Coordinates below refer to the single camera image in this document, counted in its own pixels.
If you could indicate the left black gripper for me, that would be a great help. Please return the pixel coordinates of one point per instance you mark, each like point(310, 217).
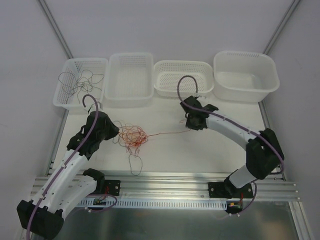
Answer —
point(110, 127)

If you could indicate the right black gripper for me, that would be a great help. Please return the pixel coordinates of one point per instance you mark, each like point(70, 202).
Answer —
point(189, 120)

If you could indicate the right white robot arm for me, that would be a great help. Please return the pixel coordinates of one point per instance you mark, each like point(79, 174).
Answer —
point(263, 152)

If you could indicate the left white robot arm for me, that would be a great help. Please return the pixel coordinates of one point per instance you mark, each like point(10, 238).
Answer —
point(45, 213)

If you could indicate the far-left white perforated basket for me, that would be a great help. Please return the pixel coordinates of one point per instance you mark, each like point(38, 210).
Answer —
point(80, 76)

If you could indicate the far-right white plastic tub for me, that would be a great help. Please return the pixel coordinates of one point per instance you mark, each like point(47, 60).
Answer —
point(246, 77)

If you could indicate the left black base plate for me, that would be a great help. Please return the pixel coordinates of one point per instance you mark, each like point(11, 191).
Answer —
point(108, 187)

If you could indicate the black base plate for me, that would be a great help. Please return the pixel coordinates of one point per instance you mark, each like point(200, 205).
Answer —
point(108, 187)
point(218, 190)

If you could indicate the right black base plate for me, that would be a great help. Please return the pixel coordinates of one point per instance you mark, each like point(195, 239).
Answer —
point(218, 190)

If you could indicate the white slotted cable duct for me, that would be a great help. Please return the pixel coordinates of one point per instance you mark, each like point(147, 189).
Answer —
point(135, 203)

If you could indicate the aluminium mounting rail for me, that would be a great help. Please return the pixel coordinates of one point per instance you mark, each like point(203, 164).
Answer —
point(194, 186)

